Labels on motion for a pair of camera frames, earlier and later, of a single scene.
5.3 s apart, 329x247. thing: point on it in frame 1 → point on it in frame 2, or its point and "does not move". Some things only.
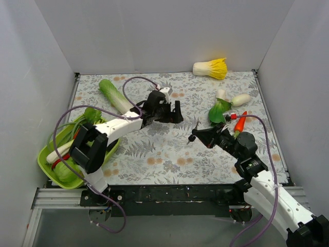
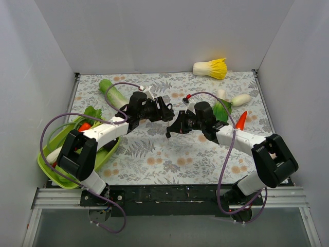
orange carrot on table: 240,125 does not move
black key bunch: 192,138 → 167,135
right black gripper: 209,136 → 181,123
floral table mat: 167,154 does not move
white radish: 240,99 does not move
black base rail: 222,199 does not move
